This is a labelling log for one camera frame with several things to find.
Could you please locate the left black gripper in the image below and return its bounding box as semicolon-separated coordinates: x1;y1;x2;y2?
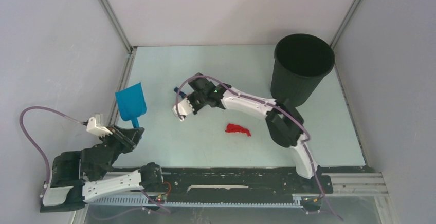
100;124;145;163

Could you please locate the blue plastic dustpan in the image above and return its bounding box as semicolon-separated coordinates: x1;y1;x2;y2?
115;82;147;128

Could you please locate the red paper scrap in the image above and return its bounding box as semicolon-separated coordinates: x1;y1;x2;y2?
225;123;251;137

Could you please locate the black plastic trash bin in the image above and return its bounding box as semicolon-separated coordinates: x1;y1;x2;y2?
270;33;335;107

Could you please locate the large dark blue paper scrap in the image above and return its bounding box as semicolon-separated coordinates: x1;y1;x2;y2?
173;87;187;98

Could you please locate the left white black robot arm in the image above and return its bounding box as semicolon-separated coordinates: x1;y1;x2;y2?
40;125;164;213

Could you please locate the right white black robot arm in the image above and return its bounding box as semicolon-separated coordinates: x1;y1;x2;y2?
172;73;320;192

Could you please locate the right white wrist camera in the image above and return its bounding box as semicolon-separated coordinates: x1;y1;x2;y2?
172;98;194;121

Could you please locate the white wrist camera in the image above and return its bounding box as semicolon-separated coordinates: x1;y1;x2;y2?
86;114;113;137
172;98;194;121

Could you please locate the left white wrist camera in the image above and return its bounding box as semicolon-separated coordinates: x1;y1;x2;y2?
86;114;113;137

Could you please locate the left aluminium corner post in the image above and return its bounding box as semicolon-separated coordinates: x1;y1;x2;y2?
86;0;134;53

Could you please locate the aluminium corner post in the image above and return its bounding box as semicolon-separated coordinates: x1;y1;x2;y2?
86;0;134;53
329;0;375;51

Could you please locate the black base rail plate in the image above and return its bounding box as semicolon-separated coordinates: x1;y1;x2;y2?
144;167;333;203

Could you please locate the white cable duct strip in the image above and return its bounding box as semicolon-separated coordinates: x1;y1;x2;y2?
89;194;303;208

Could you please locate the right aluminium corner post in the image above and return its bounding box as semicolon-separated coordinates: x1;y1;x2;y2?
329;0;375;51

